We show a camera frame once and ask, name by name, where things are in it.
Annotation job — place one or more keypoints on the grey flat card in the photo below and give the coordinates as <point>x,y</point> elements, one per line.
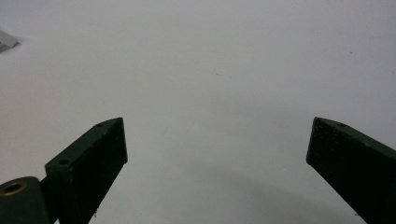
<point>5,41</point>

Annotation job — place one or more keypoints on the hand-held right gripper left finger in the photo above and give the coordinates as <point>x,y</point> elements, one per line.
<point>90,165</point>

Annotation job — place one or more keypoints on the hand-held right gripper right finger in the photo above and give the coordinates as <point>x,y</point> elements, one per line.
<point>351,165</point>

